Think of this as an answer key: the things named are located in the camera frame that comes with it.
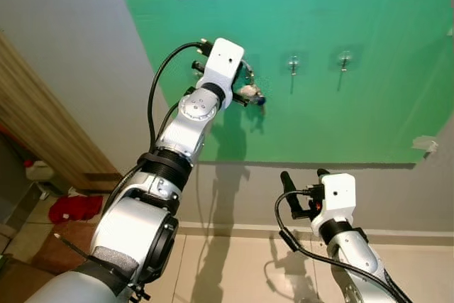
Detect key bunch with white fob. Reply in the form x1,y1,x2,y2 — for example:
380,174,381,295
238,82,269,109

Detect clear adhesive metal hook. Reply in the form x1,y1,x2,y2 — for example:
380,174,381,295
337,49,354,74
286,53,301,77

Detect crumpled clear tape piece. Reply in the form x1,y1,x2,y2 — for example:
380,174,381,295
413,135,441,154

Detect wooden wardrobe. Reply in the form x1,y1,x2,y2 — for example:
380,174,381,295
0,30,123,192

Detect white jug with red cap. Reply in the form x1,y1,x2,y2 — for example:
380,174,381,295
25,160,58,184

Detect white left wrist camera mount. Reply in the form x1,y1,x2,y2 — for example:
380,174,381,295
201,38,245,109

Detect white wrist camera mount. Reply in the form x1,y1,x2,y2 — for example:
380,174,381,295
201,38,245,109
312,173,357,230

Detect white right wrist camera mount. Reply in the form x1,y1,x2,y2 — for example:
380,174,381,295
312,173,357,230

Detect green wall board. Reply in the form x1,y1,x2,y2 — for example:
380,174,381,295
123,0,454,168

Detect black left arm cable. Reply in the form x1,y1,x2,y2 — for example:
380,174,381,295
146,40,214,152

